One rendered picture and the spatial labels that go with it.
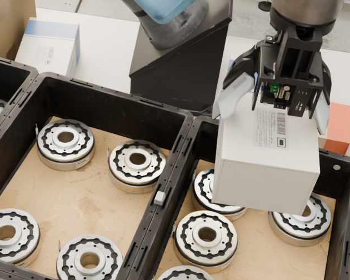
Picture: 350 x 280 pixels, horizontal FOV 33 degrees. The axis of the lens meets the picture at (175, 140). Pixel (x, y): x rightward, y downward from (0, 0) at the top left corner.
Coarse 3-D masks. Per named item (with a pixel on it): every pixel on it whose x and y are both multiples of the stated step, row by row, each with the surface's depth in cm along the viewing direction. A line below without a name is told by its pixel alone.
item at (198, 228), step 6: (204, 222) 96; (210, 222) 96; (198, 228) 95; (204, 228) 96; (210, 228) 96; (216, 228) 96; (192, 234) 95; (216, 234) 95; (198, 240) 94; (216, 240) 94; (204, 246) 93; (210, 246) 93; (216, 246) 94
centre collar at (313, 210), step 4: (308, 204) 101; (312, 204) 101; (308, 208) 101; (312, 208) 100; (312, 212) 100; (316, 212) 100; (292, 216) 99; (296, 216) 99; (300, 216) 99; (308, 216) 99; (312, 216) 99; (296, 220) 99; (300, 220) 98; (304, 220) 98; (308, 220) 98; (312, 220) 99
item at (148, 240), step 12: (204, 120) 103; (216, 120) 104; (192, 132) 101; (192, 144) 99; (180, 156) 97; (324, 156) 100; (336, 156) 100; (348, 156) 100; (180, 168) 95; (168, 180) 94; (168, 192) 94; (168, 204) 91; (348, 204) 93; (156, 216) 89; (348, 216) 92; (156, 228) 87; (348, 228) 90; (144, 240) 86; (348, 240) 89; (144, 252) 86; (348, 252) 87; (348, 264) 86; (132, 276) 81; (348, 276) 84
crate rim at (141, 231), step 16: (64, 80) 107; (80, 80) 108; (32, 96) 104; (112, 96) 106; (128, 96) 106; (16, 112) 101; (176, 112) 104; (0, 128) 98; (176, 144) 99; (176, 160) 97; (160, 176) 94; (144, 224) 87; (16, 272) 80; (32, 272) 80; (128, 272) 82
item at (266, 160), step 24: (240, 120) 75; (264, 120) 75; (288, 120) 76; (312, 120) 76; (240, 144) 72; (264, 144) 73; (288, 144) 73; (312, 144) 73; (216, 168) 77; (240, 168) 71; (264, 168) 71; (288, 168) 70; (312, 168) 71; (216, 192) 75; (240, 192) 75; (264, 192) 74; (288, 192) 74
